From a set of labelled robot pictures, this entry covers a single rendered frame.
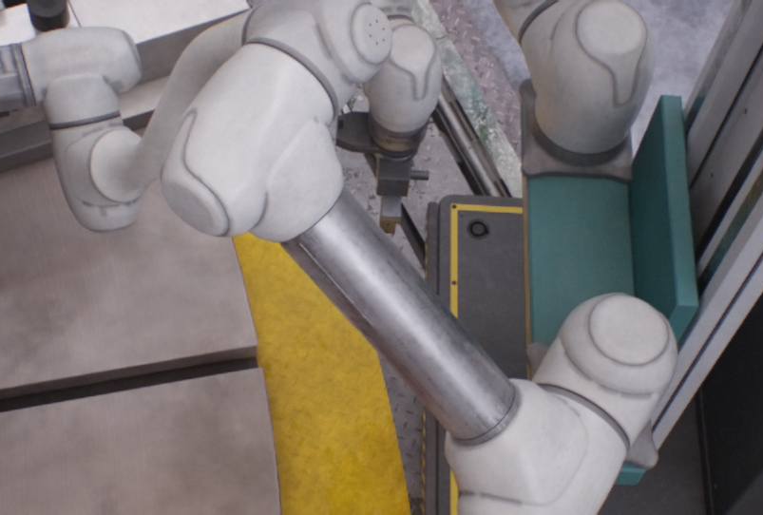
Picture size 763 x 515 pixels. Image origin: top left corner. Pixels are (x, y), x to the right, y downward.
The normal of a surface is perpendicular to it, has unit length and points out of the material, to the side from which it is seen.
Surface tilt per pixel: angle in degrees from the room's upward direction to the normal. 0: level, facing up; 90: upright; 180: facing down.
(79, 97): 43
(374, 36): 48
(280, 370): 0
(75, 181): 64
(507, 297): 0
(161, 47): 71
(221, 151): 18
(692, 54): 0
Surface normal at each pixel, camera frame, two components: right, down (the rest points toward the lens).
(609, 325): 0.20, -0.55
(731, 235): -1.00, -0.06
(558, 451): 0.62, -0.08
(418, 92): 0.37, 0.75
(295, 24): -0.22, -0.62
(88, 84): 0.31, 0.24
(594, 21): 0.18, -0.36
